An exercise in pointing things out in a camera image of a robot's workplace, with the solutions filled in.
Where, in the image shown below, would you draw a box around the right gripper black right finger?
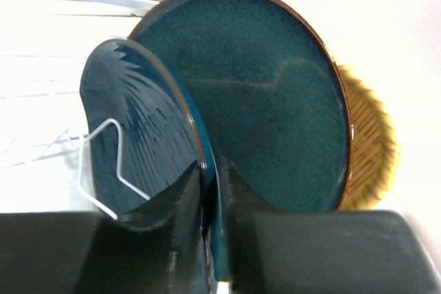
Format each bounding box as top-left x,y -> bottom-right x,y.
220,158 -> 440,293

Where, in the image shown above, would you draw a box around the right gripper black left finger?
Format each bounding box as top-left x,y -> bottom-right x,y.
1,166 -> 207,293

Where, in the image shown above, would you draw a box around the dark blue leaf-shaped plate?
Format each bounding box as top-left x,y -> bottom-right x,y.
80,39 -> 223,282

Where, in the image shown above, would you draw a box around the woven bamboo square plate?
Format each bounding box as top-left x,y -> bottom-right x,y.
338,65 -> 400,211

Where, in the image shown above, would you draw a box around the teal round plate white blossoms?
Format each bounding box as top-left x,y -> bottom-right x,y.
127,0 -> 354,213

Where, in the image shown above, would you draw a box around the white wire dish rack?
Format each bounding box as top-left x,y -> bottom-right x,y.
0,118 -> 152,221

